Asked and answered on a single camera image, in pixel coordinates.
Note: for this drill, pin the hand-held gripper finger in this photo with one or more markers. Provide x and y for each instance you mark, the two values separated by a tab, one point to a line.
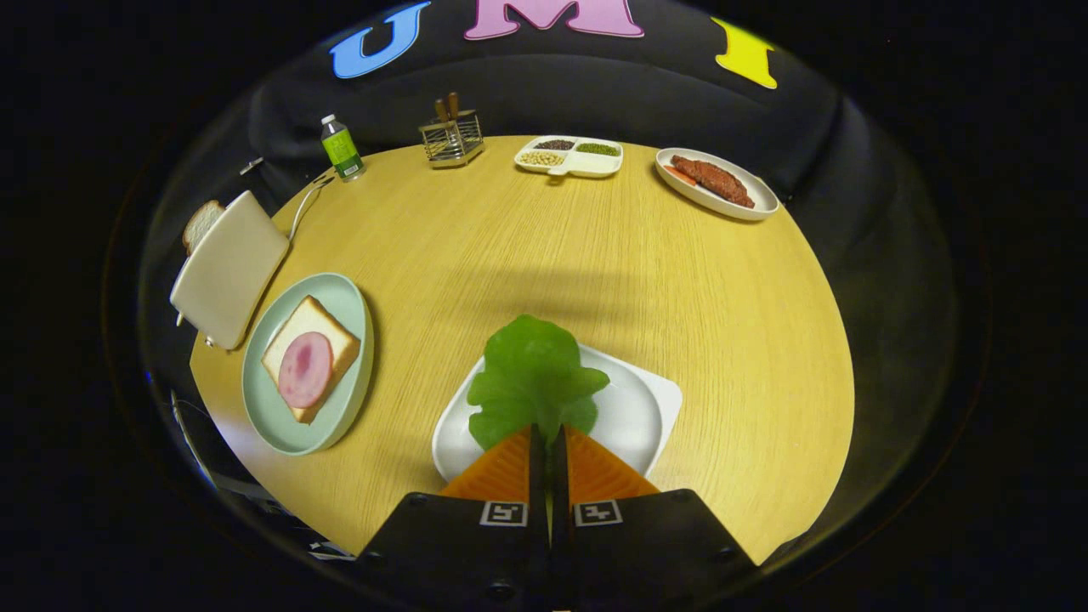
558	476
537	476

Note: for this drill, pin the green lettuce leaf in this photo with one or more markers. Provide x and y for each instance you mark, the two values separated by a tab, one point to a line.
531	365

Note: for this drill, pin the toasted bread slice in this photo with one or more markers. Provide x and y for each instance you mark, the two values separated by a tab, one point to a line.
200	225

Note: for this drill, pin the white square plate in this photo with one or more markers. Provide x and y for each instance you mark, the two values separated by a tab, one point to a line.
633	408

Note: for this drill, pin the pink ham slice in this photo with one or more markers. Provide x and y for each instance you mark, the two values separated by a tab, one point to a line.
304	370

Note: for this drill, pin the pale green round plate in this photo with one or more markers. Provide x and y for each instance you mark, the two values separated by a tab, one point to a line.
280	425

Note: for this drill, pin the white bread slice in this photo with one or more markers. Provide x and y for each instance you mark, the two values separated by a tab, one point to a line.
319	319

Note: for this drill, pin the white oval plate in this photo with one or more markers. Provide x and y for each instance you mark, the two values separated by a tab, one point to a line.
693	198

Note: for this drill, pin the white divided dish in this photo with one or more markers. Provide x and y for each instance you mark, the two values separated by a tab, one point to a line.
595	163

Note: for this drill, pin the pale yellow beans pile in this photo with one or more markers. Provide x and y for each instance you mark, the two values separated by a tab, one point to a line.
541	158

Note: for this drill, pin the orange carrot slice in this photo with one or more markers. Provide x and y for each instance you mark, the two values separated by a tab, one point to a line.
678	174

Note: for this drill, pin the green beans pile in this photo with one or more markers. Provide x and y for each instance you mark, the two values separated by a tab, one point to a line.
598	149

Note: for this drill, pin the dark brown beans pile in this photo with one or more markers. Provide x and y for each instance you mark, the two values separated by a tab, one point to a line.
554	144

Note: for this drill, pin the grilled meat strip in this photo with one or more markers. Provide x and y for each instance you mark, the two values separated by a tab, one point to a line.
714	178

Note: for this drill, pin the white toaster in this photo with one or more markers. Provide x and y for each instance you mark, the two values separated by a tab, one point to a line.
229	268

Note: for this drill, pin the clear bottle with green label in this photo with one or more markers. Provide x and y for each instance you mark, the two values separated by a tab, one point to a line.
342	151

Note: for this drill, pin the silver metal clip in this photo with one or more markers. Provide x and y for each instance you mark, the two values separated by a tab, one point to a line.
252	166

